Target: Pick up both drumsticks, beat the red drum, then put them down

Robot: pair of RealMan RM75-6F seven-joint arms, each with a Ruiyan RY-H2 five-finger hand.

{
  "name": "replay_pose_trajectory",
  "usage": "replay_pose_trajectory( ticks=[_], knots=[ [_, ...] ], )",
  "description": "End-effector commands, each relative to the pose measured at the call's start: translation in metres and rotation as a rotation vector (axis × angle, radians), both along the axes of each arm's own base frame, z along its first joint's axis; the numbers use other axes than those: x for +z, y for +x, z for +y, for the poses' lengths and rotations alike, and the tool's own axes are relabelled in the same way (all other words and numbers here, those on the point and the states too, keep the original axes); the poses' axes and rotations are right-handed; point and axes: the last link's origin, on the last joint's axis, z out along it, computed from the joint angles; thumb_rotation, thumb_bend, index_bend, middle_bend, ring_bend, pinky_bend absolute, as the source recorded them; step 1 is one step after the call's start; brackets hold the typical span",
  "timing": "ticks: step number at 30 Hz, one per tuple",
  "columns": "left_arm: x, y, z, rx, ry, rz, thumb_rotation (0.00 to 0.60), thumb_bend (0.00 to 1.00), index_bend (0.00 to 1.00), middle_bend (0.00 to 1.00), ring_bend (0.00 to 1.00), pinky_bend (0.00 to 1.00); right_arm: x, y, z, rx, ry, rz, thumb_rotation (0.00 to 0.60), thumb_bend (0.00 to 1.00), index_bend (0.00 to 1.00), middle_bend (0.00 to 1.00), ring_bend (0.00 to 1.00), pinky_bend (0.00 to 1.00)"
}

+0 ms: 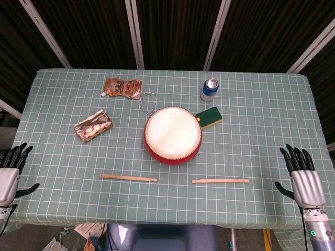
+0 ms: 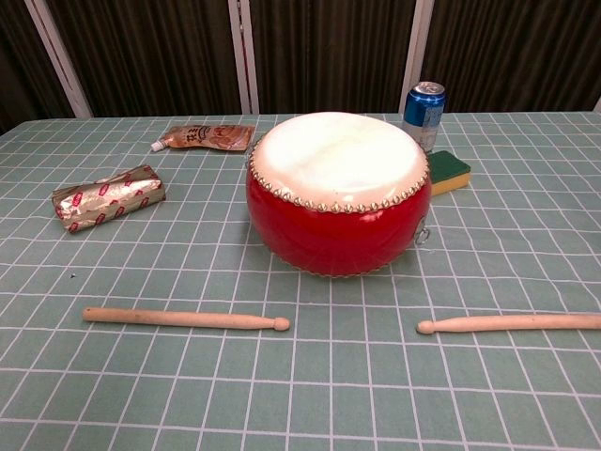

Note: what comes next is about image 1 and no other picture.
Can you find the light wooden drumstick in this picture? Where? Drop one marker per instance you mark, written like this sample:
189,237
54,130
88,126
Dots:
222,180
125,177

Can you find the gold foil snack package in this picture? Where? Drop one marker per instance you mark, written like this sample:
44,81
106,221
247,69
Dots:
93,126

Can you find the white metal table leg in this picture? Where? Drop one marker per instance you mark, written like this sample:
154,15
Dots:
233,239

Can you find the green and yellow sponge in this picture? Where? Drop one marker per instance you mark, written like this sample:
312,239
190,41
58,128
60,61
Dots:
210,116

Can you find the orange snack bag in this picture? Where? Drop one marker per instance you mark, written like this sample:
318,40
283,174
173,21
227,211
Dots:
91,243

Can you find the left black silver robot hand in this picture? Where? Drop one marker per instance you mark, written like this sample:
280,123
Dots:
9,180

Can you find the orange sauce pouch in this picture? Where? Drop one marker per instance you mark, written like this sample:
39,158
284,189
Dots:
123,87

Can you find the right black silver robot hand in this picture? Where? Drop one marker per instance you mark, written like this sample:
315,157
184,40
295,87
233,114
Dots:
307,185

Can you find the white printed paper sheet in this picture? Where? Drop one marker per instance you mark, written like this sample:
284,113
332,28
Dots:
87,230

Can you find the white partition frame post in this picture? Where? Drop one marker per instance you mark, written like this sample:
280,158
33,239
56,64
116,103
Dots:
311,48
44,31
216,36
10,108
134,34

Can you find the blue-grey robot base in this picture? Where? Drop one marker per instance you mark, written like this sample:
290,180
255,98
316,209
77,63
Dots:
162,238

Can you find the blue drink can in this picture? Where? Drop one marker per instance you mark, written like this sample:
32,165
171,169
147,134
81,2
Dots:
209,91

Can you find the green grid tablecloth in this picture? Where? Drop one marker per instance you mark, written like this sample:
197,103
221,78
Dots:
248,157

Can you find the red drum with white skin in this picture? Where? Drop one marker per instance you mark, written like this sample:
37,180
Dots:
172,133

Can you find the crumpled white paper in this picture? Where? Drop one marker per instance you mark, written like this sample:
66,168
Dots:
52,244

